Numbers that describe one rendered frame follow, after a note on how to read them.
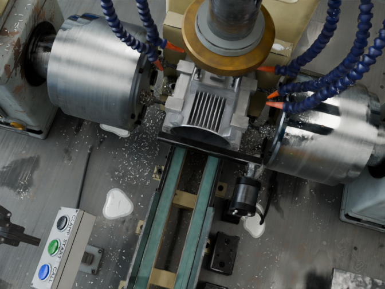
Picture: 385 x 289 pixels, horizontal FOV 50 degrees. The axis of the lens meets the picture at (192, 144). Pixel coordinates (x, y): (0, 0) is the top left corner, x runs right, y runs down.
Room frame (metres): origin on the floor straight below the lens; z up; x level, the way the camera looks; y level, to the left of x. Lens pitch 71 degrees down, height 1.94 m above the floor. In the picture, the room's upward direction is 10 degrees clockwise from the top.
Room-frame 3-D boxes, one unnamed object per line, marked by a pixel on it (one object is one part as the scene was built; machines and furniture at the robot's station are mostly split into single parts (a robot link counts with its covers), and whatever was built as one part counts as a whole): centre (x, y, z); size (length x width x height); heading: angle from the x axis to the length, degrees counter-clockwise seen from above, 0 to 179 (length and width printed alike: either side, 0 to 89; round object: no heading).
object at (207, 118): (0.44, -0.02, 1.01); 0.20 x 0.19 x 0.19; 175
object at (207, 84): (0.48, -0.03, 1.11); 0.12 x 0.11 x 0.07; 175
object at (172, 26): (0.60, -0.04, 0.97); 0.30 x 0.11 x 0.34; 85
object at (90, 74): (0.47, 0.28, 1.04); 0.37 x 0.25 x 0.25; 85
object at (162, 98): (0.52, 0.08, 0.86); 0.07 x 0.06 x 0.12; 85
